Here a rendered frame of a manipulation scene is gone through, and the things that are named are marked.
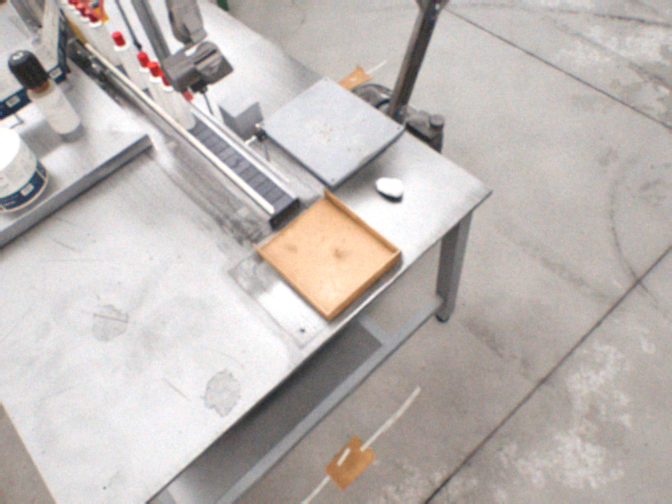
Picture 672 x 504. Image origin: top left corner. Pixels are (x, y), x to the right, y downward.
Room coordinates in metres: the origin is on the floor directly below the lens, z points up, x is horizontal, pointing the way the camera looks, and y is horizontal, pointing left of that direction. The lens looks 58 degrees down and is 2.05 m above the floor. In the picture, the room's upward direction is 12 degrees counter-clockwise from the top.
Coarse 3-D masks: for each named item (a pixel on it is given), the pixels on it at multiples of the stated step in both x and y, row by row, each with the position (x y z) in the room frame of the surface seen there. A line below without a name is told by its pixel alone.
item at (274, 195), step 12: (84, 48) 1.86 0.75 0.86; (120, 72) 1.65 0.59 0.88; (192, 132) 1.28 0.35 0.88; (204, 132) 1.27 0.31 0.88; (192, 144) 1.23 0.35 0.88; (204, 144) 1.22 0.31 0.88; (216, 144) 1.21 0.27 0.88; (228, 144) 1.20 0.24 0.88; (204, 156) 1.18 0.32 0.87; (216, 156) 1.16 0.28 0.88; (228, 156) 1.15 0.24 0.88; (240, 156) 1.14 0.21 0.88; (240, 168) 1.09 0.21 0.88; (252, 168) 1.08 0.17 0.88; (252, 180) 1.04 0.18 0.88; (264, 180) 1.03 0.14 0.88; (264, 192) 0.98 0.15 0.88; (276, 192) 0.97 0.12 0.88; (276, 204) 0.93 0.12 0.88; (288, 204) 0.92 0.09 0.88
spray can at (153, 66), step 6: (150, 66) 1.36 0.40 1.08; (156, 66) 1.36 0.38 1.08; (150, 72) 1.36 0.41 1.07; (156, 72) 1.35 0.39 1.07; (150, 78) 1.36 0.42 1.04; (156, 78) 1.35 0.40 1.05; (156, 84) 1.34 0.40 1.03; (156, 90) 1.35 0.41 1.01; (162, 96) 1.34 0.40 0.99; (162, 102) 1.35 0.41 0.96; (168, 102) 1.34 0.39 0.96; (168, 108) 1.34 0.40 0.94; (168, 114) 1.35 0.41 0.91
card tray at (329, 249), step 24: (312, 216) 0.90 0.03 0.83; (336, 216) 0.88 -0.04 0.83; (360, 216) 0.84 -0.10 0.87; (288, 240) 0.84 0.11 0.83; (312, 240) 0.82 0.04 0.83; (336, 240) 0.81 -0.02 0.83; (360, 240) 0.79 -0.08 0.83; (384, 240) 0.76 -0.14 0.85; (288, 264) 0.76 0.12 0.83; (312, 264) 0.75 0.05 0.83; (336, 264) 0.73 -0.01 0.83; (360, 264) 0.72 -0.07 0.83; (384, 264) 0.68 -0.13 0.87; (312, 288) 0.67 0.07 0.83; (336, 288) 0.66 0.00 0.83; (360, 288) 0.63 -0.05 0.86; (336, 312) 0.59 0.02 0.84
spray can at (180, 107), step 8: (160, 72) 1.32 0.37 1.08; (168, 88) 1.30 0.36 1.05; (168, 96) 1.29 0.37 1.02; (176, 96) 1.29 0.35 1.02; (176, 104) 1.29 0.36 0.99; (184, 104) 1.30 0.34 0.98; (176, 112) 1.29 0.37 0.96; (184, 112) 1.29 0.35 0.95; (184, 120) 1.29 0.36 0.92; (192, 120) 1.30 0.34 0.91; (184, 128) 1.29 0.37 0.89; (192, 128) 1.29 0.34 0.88
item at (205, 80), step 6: (222, 66) 1.09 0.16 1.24; (216, 72) 1.08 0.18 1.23; (222, 72) 1.08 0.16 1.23; (204, 78) 1.04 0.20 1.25; (210, 78) 1.04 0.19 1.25; (216, 78) 1.07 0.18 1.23; (192, 84) 1.05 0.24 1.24; (198, 84) 1.05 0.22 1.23; (204, 84) 1.05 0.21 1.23; (192, 90) 1.04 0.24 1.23; (198, 90) 1.04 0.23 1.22
